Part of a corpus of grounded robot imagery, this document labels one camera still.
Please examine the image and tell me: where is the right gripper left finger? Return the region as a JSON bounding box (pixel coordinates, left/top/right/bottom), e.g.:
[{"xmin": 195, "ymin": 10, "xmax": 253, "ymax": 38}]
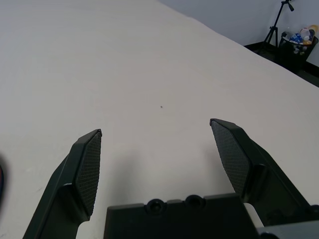
[{"xmin": 22, "ymin": 128, "xmax": 103, "ymax": 239}]

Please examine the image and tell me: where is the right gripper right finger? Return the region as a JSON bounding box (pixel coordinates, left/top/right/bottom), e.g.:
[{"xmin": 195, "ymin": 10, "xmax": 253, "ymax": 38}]
[{"xmin": 209, "ymin": 118, "xmax": 311, "ymax": 226}]

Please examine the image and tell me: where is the black trash bin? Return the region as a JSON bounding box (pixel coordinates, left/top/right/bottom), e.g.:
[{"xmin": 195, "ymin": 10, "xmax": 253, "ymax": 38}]
[{"xmin": 278, "ymin": 31, "xmax": 319, "ymax": 74}]

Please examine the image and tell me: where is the plastic bottles rubbish heap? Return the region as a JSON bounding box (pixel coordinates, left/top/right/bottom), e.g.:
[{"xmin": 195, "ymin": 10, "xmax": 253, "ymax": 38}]
[{"xmin": 283, "ymin": 24, "xmax": 319, "ymax": 54}]

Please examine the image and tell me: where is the black tripod stand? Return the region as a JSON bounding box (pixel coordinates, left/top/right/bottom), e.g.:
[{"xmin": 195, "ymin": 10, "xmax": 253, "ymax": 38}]
[{"xmin": 263, "ymin": 0, "xmax": 295, "ymax": 48}]

